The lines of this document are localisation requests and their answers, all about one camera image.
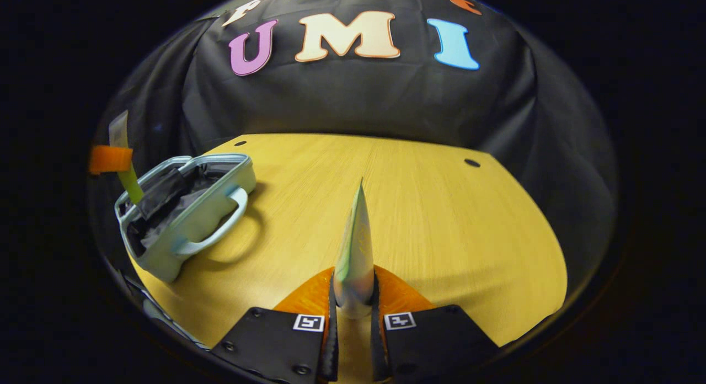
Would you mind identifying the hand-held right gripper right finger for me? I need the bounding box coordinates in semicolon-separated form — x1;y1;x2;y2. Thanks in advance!
370;265;501;383

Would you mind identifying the light blue small suitcase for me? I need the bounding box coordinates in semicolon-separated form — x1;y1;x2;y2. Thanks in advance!
114;153;258;284

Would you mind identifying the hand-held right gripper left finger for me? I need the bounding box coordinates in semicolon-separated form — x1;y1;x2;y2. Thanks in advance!
210;266;339;384

